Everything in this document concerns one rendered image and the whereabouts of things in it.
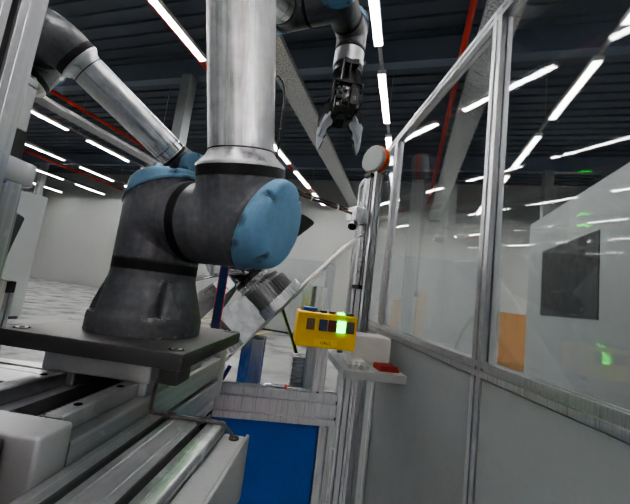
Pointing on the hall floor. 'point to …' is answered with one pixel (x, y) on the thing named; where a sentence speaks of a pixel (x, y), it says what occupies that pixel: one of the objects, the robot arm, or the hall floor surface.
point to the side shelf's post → (354, 442)
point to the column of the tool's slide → (360, 304)
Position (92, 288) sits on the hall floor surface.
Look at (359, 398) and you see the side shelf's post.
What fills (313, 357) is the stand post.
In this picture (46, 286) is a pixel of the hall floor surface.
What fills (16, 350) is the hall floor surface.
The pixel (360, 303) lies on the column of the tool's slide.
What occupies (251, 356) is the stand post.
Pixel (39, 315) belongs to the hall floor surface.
